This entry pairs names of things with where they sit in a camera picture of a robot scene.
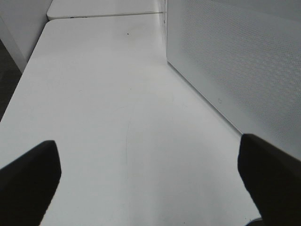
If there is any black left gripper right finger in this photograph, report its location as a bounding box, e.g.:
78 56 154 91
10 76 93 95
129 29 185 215
238 134 301 226

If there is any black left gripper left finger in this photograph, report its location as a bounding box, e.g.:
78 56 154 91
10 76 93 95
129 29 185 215
0 140 61 226

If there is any white microwave door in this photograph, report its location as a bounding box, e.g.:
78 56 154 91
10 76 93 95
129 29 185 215
166 0 301 159

